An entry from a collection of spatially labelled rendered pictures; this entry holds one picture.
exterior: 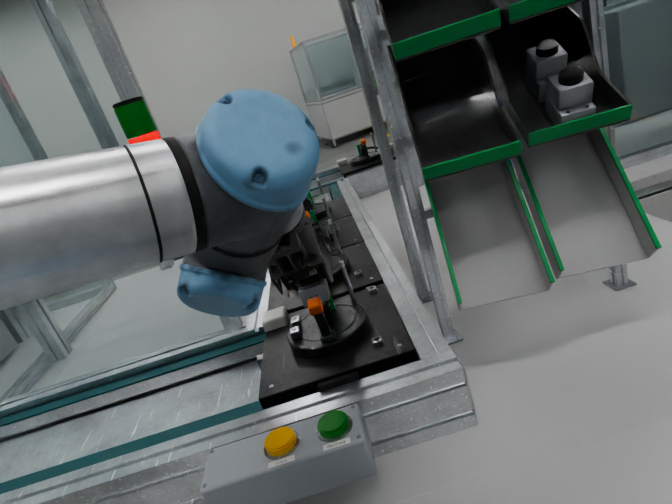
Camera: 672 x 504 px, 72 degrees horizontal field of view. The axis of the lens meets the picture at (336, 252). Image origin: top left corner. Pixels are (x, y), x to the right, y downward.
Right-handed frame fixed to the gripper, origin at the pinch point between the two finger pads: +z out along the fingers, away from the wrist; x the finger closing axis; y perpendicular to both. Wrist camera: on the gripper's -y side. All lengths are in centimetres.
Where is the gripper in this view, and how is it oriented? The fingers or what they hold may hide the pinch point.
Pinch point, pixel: (307, 268)
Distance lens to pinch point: 75.1
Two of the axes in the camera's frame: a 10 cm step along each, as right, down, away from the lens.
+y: 2.7, 8.4, -4.8
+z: 1.7, 4.5, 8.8
